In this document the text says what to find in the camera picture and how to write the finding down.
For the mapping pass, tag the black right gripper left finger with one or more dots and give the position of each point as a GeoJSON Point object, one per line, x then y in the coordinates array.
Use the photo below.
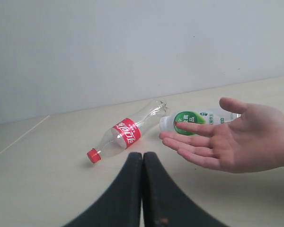
{"type": "Point", "coordinates": [120, 204]}

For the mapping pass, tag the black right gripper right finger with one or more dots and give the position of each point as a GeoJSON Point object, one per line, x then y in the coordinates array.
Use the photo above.
{"type": "Point", "coordinates": [164, 203]}

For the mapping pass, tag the clear cola bottle red label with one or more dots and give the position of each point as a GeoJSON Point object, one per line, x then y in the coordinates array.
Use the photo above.
{"type": "Point", "coordinates": [128, 131]}

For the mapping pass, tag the white bottle green label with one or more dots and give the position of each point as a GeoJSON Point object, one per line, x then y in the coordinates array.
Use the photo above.
{"type": "Point", "coordinates": [212, 116]}

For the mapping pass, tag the person's open right hand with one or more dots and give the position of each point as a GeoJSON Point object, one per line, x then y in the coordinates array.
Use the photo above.
{"type": "Point", "coordinates": [254, 142]}

